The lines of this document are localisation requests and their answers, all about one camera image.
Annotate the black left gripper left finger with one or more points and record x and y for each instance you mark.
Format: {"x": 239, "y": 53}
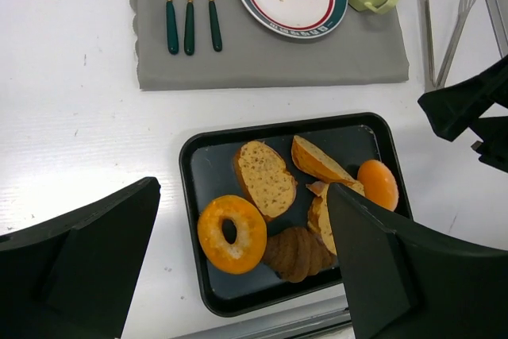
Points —
{"x": 74, "y": 276}

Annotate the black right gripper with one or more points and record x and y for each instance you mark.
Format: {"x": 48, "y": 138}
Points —
{"x": 452, "y": 110}

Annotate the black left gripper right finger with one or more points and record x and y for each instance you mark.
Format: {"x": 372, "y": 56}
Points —
{"x": 404, "y": 280}

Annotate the orange round bun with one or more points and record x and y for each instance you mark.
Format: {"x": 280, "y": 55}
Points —
{"x": 379, "y": 183}

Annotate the metal serving tongs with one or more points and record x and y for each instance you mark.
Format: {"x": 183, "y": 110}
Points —
{"x": 436, "y": 81}

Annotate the orange glazed donut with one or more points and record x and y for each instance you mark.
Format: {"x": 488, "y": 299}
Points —
{"x": 232, "y": 234}

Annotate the bread slice lower right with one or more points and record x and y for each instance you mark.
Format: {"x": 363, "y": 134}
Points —
{"x": 318, "y": 215}

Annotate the bread slice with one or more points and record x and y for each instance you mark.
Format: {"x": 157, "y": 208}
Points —
{"x": 265, "y": 179}
{"x": 318, "y": 215}

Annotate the bread slice upper wedge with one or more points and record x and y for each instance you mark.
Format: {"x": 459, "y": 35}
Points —
{"x": 309, "y": 158}

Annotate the bread slice left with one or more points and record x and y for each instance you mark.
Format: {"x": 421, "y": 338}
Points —
{"x": 265, "y": 179}

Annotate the grey cloth placemat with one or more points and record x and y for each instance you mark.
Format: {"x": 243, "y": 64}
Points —
{"x": 363, "y": 49}

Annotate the brown chocolate croissant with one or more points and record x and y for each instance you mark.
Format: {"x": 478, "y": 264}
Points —
{"x": 296, "y": 253}

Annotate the black baking tray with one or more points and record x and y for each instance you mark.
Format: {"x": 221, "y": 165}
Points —
{"x": 206, "y": 166}

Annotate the gold knife green handle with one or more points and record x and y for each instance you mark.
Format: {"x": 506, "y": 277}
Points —
{"x": 215, "y": 27}

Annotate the gold fork green handle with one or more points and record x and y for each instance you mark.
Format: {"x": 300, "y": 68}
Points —
{"x": 189, "y": 29}

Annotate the gold spoon green handle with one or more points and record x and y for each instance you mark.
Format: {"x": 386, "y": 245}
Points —
{"x": 171, "y": 28}

